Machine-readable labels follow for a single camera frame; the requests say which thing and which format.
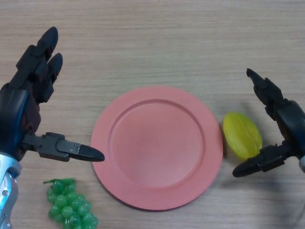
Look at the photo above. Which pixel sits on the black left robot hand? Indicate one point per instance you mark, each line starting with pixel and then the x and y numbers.
pixel 14 114

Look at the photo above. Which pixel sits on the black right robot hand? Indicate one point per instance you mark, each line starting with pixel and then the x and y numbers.
pixel 290 119

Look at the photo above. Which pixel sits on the yellow starfruit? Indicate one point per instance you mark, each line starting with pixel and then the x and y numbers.
pixel 241 133

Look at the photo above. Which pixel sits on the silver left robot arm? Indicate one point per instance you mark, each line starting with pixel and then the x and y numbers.
pixel 7 190

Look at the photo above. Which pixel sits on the pink round plate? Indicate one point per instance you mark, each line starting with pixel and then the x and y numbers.
pixel 157 148

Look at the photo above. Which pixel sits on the green grape bunch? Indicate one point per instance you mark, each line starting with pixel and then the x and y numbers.
pixel 71 205

